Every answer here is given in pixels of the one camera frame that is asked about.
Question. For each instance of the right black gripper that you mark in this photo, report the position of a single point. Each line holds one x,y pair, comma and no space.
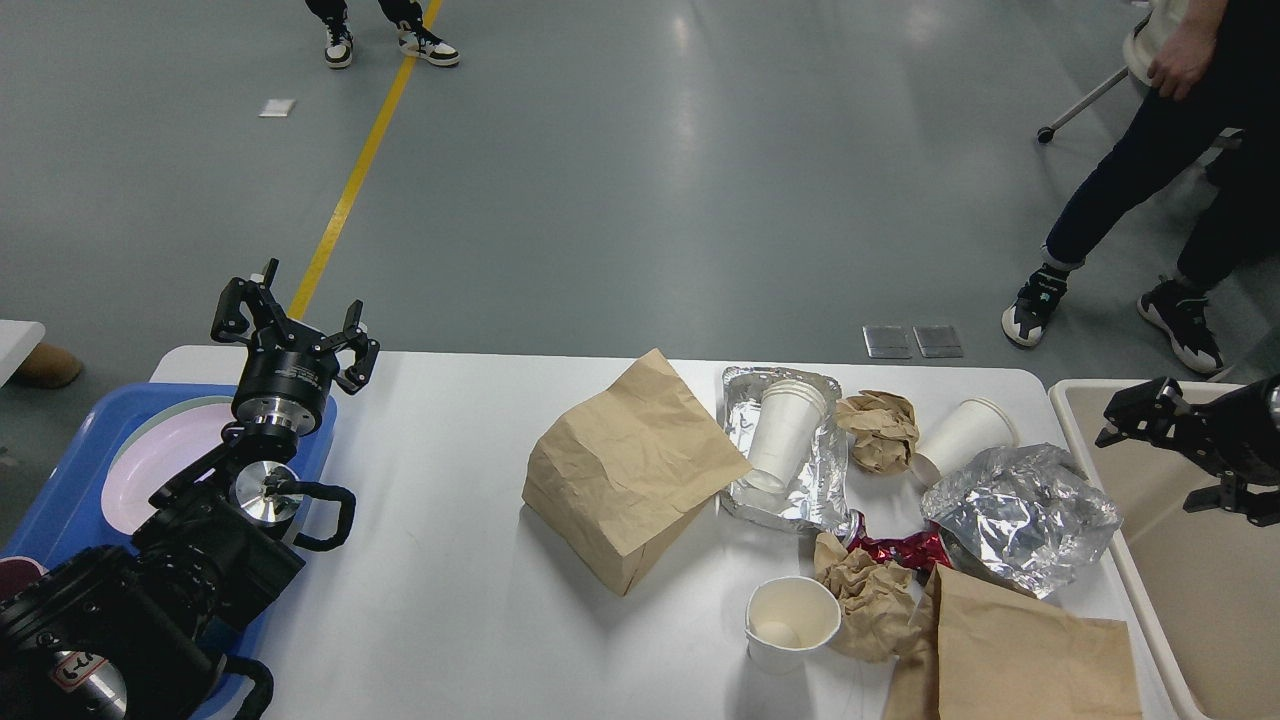
1240,427

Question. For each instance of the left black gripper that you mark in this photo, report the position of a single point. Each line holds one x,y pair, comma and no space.
280,386

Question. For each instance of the pink plate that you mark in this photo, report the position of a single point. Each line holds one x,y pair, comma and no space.
124,501

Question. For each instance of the clear plastic wrap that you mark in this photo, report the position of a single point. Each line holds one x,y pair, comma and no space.
1028,515

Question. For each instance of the white paper cup back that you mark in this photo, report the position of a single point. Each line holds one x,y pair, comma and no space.
975,425

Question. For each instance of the white paper cup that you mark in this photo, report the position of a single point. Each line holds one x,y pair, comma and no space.
786,620
975,425

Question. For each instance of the brown paper bag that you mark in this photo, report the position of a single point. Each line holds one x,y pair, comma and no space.
620,476

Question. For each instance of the pink mug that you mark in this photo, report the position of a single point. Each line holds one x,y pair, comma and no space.
17,573

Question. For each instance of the white paper cup front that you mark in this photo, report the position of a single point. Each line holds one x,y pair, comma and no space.
786,620

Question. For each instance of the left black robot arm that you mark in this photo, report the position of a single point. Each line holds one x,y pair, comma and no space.
123,632

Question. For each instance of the beige plastic bin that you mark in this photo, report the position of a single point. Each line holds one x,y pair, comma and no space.
1204,586

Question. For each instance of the green plate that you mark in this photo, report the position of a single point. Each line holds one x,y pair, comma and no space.
176,436

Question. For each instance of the person with tan boot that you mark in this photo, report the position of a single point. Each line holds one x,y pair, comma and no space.
48,367

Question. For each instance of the white side table corner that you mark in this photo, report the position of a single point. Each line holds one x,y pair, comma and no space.
18,340

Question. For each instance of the right metal floor plate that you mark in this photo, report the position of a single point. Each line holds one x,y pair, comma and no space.
938,341

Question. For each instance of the metal floor plate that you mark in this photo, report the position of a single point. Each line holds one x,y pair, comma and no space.
887,342
938,341

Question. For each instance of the flat brown paper sheet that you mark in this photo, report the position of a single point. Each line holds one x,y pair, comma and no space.
985,652

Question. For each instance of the red foil wrapper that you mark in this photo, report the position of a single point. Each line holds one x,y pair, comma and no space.
921,551

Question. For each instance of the person with black-white sneakers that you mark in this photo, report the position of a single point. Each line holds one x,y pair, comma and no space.
413,37

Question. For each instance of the crumpled brown paper ball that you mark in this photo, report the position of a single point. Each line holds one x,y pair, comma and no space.
883,429

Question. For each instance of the left metal floor plate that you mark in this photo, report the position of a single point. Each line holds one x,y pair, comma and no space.
887,342

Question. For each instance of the crumpled brown paper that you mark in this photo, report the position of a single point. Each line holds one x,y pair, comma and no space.
875,605

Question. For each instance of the person in dark clothes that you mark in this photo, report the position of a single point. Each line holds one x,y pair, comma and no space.
1216,70

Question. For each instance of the aluminium foil tray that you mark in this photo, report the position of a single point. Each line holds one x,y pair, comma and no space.
815,501

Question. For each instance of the office chair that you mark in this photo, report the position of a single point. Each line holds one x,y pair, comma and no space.
1137,57

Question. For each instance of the stacked white paper cups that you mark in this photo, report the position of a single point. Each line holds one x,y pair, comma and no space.
790,416

